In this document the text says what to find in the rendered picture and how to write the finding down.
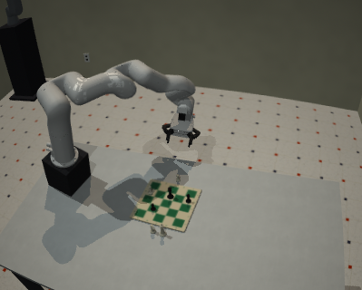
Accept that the green and cream chessboard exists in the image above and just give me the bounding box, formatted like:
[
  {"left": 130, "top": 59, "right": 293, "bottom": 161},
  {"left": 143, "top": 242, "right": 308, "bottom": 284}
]
[{"left": 130, "top": 179, "right": 201, "bottom": 232}]

